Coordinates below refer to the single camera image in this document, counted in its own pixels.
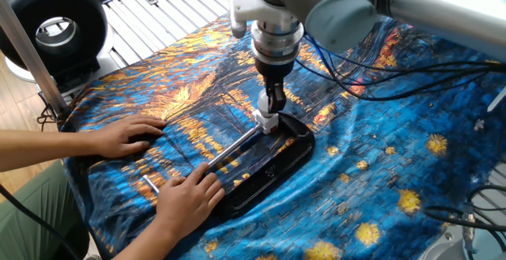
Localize white lamp socket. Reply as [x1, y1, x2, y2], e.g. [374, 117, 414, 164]
[251, 108, 281, 136]

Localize silver cable plug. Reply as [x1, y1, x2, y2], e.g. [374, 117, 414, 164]
[462, 212, 476, 253]

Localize small silver stick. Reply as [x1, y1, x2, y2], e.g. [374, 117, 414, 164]
[142, 174, 160, 196]

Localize thin black floor cable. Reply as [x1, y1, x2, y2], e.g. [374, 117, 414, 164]
[0, 183, 82, 260]

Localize white light bulb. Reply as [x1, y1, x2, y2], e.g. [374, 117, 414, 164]
[256, 89, 278, 115]

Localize dark tangled cord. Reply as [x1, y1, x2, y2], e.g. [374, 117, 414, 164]
[36, 92, 60, 126]

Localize black base cable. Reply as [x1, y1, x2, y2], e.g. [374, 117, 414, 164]
[424, 184, 506, 232]

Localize person's right hand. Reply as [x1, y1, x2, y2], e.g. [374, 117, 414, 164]
[155, 161, 226, 240]

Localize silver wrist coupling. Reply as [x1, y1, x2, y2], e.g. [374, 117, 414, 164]
[250, 19, 305, 66]

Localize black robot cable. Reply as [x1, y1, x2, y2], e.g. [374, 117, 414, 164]
[306, 34, 506, 103]
[294, 52, 506, 86]

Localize person's right forearm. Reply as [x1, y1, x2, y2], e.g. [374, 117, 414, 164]
[112, 217, 187, 260]

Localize silver lamp rod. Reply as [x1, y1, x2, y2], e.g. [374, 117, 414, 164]
[206, 124, 262, 169]

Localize blue orange painted tablecloth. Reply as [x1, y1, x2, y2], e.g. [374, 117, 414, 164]
[59, 13, 506, 260]

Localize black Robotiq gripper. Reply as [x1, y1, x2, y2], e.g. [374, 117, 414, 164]
[254, 57, 296, 115]

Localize person's left hand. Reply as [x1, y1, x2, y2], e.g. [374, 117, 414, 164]
[89, 114, 168, 160]

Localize person's left forearm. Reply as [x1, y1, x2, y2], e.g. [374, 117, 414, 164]
[0, 129, 96, 174]

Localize green trousers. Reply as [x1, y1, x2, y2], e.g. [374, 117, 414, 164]
[0, 160, 91, 260]

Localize aluminium frame post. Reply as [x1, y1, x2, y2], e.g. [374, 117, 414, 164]
[0, 0, 68, 115]

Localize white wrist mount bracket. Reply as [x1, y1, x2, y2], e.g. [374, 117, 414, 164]
[228, 0, 301, 40]

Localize black ring fan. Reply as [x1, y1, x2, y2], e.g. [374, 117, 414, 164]
[0, 0, 115, 89]

